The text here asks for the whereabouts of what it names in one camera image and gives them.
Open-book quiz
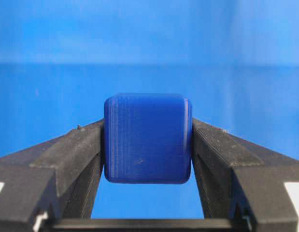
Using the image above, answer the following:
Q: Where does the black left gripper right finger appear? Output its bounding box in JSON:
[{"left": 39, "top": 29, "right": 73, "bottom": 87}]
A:
[{"left": 191, "top": 119, "right": 299, "bottom": 232}]

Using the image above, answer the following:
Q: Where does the blue cube block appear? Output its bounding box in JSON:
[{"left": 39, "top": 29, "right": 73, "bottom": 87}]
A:
[{"left": 104, "top": 93, "right": 192, "bottom": 184}]

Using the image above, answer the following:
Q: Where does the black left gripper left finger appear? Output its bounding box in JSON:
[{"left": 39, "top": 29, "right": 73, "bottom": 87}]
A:
[{"left": 0, "top": 120, "right": 104, "bottom": 232}]

